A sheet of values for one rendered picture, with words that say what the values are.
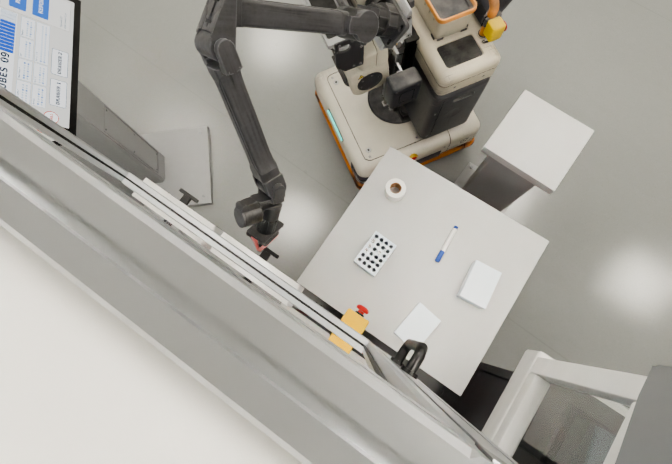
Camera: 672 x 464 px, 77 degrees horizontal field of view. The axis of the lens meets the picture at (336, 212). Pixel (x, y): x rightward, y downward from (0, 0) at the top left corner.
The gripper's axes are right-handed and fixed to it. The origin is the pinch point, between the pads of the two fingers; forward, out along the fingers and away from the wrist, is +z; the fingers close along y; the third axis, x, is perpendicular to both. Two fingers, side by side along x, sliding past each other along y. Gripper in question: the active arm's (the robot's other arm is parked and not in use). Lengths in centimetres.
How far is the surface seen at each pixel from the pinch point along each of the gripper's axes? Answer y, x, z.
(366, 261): -18.5, 28.7, -0.3
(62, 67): -4, -86, -16
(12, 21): 1, -99, -25
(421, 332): -12, 55, 7
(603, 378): 7, 83, -36
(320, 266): -13.0, 16.6, 8.0
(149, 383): 70, 30, -81
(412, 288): -22, 46, 2
